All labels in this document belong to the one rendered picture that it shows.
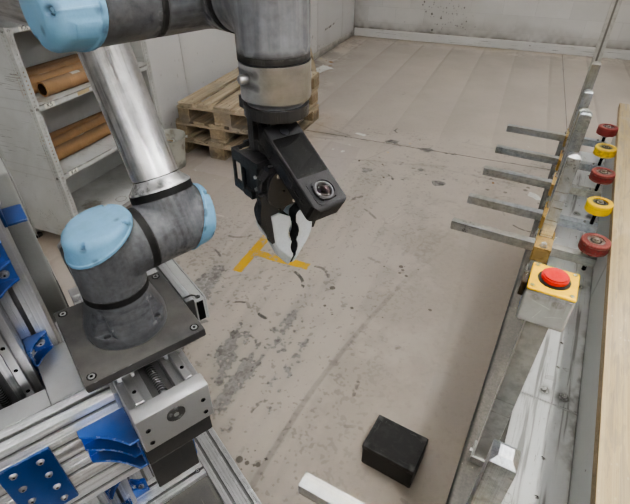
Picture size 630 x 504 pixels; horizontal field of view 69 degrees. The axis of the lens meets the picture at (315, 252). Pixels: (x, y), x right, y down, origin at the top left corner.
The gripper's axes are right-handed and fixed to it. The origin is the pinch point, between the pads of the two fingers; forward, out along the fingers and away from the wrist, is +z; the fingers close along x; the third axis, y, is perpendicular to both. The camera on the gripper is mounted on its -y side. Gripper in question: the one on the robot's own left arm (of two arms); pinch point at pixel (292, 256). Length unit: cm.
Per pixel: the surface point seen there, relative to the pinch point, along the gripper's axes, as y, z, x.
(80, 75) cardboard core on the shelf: 244, 37, -28
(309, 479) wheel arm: -6.1, 46.1, 2.1
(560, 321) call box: -23.0, 14.1, -33.8
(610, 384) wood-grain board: -30, 41, -57
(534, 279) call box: -17.3, 9.5, -33.6
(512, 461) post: -30.8, 19.1, -11.6
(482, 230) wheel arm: 25, 47, -91
